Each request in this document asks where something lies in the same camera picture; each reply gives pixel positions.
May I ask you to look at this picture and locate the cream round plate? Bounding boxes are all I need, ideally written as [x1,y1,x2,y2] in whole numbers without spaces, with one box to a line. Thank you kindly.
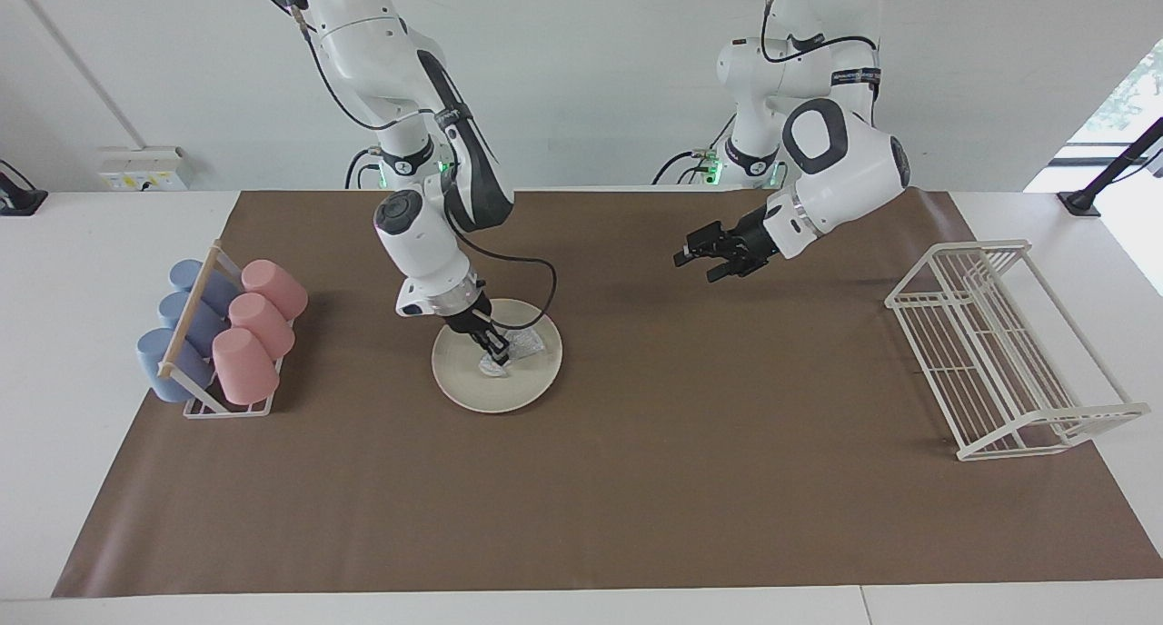
[432,299,563,414]

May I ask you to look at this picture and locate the black right wrist sensor cylinder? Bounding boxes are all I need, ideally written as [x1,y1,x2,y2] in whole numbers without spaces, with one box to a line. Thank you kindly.
[443,294,492,324]

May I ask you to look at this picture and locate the black wrist sensor cylinder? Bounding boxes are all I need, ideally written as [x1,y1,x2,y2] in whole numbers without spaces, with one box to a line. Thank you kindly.
[443,294,492,324]
[738,205,790,261]

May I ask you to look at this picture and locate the black left wrist sensor cylinder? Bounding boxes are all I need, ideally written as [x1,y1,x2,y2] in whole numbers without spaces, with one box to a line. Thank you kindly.
[738,205,790,261]

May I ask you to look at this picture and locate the brown paper table mat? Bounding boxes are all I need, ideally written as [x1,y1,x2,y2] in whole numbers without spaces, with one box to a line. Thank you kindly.
[52,189,1163,599]

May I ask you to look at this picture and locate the pink plastic cup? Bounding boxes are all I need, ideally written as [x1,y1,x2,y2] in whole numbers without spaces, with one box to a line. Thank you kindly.
[228,293,296,361]
[241,260,309,322]
[212,328,280,406]

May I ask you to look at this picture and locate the cup rack with wooden bar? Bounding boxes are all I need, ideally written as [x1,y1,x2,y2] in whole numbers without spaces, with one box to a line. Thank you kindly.
[157,239,287,419]

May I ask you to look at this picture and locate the blue plastic cup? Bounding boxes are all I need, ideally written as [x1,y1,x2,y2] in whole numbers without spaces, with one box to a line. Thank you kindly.
[170,260,240,317]
[159,292,228,358]
[136,328,216,403]

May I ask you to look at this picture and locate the black table clamp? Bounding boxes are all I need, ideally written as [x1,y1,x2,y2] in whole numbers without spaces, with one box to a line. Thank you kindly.
[0,159,48,217]

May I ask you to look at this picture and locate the black left base cable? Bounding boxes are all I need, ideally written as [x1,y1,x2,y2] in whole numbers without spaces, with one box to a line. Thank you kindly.
[652,116,732,185]

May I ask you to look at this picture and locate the black base cable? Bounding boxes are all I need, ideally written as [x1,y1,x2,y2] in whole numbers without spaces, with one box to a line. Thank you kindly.
[652,116,732,185]
[343,146,387,190]

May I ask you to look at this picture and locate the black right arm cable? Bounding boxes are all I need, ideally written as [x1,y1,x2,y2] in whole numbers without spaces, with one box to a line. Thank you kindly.
[259,0,559,335]

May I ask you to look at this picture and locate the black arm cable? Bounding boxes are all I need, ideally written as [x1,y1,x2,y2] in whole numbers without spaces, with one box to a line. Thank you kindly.
[259,0,559,335]
[759,0,882,85]

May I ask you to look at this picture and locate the black right base cable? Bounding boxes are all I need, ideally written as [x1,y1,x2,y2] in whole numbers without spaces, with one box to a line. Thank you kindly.
[343,146,387,190]

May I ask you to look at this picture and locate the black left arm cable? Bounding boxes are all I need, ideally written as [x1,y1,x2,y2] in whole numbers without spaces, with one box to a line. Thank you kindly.
[759,0,882,85]

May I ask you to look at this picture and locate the white wire dish rack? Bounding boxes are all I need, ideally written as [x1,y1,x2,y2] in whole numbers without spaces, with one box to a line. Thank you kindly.
[885,239,1151,462]

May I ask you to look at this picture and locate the white wall socket box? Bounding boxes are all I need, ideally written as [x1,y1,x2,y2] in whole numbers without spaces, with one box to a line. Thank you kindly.
[98,146,189,192]

